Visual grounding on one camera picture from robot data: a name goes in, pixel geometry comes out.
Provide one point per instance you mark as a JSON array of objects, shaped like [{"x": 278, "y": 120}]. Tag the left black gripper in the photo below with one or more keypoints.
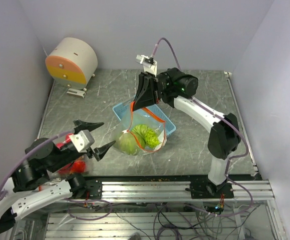
[{"x": 89, "y": 126}]

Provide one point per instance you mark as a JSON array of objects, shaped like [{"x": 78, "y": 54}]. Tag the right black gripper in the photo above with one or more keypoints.
[{"x": 148, "y": 93}]

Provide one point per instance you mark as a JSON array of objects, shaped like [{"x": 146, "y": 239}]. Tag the clear zip bag orange zipper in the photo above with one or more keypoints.
[{"x": 50, "y": 159}]

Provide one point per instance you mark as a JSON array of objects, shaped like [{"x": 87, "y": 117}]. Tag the red orange bell pepper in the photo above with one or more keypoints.
[{"x": 78, "y": 166}]

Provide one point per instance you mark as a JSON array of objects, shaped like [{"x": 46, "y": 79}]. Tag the green cabbage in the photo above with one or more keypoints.
[
  {"x": 130, "y": 143},
  {"x": 140, "y": 129}
]

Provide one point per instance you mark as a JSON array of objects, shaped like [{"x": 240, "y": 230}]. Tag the green custard apple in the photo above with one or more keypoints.
[{"x": 151, "y": 138}]

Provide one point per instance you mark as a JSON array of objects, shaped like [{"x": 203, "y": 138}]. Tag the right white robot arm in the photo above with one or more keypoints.
[{"x": 178, "y": 90}]

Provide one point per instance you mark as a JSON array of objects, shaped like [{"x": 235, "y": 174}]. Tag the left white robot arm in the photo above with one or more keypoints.
[{"x": 18, "y": 192}]

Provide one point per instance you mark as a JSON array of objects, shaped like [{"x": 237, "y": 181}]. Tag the light blue plastic basket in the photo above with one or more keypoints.
[{"x": 121, "y": 108}]

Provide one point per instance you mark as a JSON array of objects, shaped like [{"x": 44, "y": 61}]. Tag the white round drawer box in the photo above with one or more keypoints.
[{"x": 72, "y": 63}]

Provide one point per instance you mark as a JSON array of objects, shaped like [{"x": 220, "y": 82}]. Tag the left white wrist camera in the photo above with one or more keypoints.
[{"x": 82, "y": 140}]

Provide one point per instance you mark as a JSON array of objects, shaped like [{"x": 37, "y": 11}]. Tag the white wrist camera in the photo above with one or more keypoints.
[
  {"x": 148, "y": 63},
  {"x": 82, "y": 140}
]

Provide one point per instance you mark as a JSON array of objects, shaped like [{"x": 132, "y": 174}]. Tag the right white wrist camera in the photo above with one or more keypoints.
[{"x": 148, "y": 63}]

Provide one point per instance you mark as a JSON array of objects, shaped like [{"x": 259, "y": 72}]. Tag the aluminium rail frame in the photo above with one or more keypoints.
[{"x": 160, "y": 207}]

